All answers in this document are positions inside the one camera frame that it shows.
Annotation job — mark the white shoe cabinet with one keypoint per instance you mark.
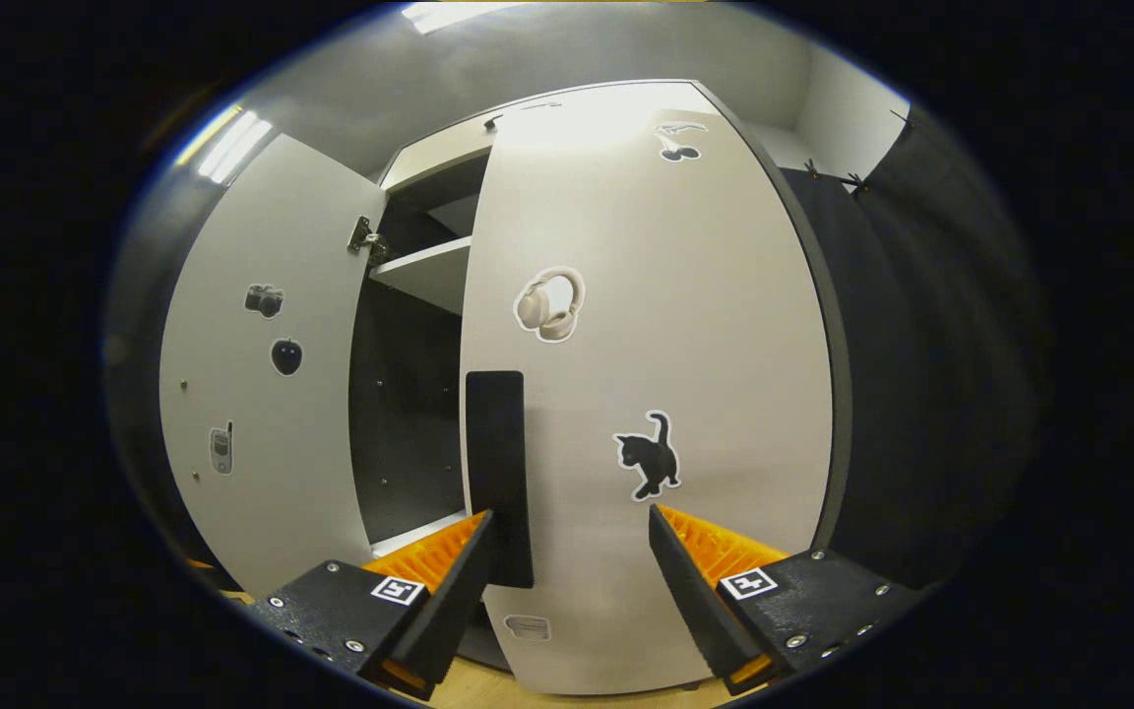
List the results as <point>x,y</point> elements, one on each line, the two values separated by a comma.
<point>405,414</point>

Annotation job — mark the ceiling light panel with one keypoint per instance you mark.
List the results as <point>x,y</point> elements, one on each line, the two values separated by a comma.
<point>449,14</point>

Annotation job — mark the white cabinet door phone sticker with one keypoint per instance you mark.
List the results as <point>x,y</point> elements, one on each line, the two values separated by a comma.
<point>262,443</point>

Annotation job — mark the ceiling light strip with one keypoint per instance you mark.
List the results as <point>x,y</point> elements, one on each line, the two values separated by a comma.
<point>227,146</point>

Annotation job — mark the metal door hinge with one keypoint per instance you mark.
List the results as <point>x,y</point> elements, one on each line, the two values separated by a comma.
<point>365,236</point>

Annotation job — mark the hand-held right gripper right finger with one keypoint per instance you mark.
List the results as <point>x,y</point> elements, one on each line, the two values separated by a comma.
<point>697,601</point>

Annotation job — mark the black backdrop cloth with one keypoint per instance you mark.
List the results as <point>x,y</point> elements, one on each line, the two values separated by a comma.
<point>931,374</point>

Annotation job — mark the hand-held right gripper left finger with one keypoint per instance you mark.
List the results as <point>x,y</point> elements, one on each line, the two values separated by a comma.
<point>449,611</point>

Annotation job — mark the white cabinet shelf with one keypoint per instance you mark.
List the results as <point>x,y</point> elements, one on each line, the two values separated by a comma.
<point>395,539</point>
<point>434,274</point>

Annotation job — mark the white cabinet door headphone sticker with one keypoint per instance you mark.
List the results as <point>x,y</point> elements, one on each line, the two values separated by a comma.
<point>675,325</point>

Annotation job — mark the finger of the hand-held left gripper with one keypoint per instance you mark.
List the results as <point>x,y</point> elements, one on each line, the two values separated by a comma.
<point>201,565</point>

